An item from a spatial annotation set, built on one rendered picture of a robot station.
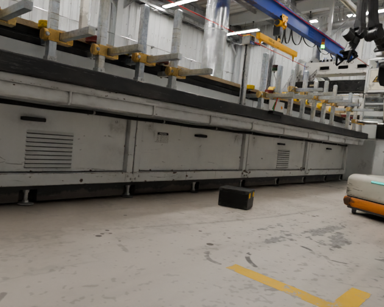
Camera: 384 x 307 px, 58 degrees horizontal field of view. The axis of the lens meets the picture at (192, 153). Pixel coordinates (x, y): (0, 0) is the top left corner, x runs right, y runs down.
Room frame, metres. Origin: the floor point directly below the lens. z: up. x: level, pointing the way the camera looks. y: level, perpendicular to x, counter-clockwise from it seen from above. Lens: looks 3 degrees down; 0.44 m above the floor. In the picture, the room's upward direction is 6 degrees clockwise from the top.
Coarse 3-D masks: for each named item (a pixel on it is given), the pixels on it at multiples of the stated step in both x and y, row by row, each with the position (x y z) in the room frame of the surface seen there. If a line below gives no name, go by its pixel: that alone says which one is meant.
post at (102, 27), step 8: (104, 0) 1.73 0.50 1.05; (104, 8) 1.74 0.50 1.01; (104, 16) 1.74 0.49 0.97; (104, 24) 1.74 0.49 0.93; (104, 32) 1.74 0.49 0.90; (104, 40) 1.75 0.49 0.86; (96, 56) 1.74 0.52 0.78; (104, 56) 1.75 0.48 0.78; (96, 64) 1.74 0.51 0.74; (104, 64) 1.76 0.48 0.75
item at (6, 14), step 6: (24, 0) 1.22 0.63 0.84; (12, 6) 1.30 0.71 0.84; (18, 6) 1.26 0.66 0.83; (24, 6) 1.23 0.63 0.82; (30, 6) 1.24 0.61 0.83; (0, 12) 1.38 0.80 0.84; (6, 12) 1.34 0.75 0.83; (12, 12) 1.29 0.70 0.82; (18, 12) 1.28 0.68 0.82; (24, 12) 1.28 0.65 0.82; (0, 18) 1.39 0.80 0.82; (6, 18) 1.38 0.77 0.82; (12, 18) 1.37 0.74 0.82
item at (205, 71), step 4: (204, 68) 1.99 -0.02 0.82; (208, 68) 1.96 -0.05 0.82; (160, 72) 2.23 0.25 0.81; (164, 72) 2.21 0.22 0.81; (180, 72) 2.11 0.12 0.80; (184, 72) 2.09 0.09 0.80; (188, 72) 2.07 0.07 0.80; (192, 72) 2.05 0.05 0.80; (196, 72) 2.02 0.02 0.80; (200, 72) 2.00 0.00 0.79; (204, 72) 1.98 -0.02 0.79; (208, 72) 1.96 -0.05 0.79; (212, 72) 1.98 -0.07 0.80; (160, 76) 2.24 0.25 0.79; (164, 76) 2.22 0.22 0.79
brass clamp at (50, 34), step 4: (44, 28) 1.53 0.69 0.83; (48, 28) 1.54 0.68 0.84; (40, 32) 1.55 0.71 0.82; (44, 32) 1.52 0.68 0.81; (48, 32) 1.53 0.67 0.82; (52, 32) 1.55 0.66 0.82; (56, 32) 1.56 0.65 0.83; (60, 32) 1.57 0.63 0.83; (40, 36) 1.54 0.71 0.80; (44, 36) 1.53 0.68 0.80; (48, 36) 1.54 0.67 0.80; (52, 36) 1.55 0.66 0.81; (56, 36) 1.56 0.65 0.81; (44, 40) 1.56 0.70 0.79; (52, 40) 1.55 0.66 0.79; (56, 40) 1.56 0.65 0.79; (60, 44) 1.61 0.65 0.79; (64, 44) 1.61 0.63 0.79; (68, 44) 1.60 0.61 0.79; (72, 44) 1.62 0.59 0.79
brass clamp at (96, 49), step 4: (92, 44) 1.73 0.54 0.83; (96, 44) 1.72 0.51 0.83; (100, 44) 1.72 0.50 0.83; (92, 48) 1.72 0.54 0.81; (96, 48) 1.71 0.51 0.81; (100, 48) 1.72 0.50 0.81; (104, 48) 1.74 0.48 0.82; (108, 48) 1.76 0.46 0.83; (92, 52) 1.72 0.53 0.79; (96, 52) 1.72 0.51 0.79; (100, 52) 1.72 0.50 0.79; (104, 52) 1.74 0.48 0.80; (108, 56) 1.76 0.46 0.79; (112, 56) 1.78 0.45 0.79; (116, 56) 1.80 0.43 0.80
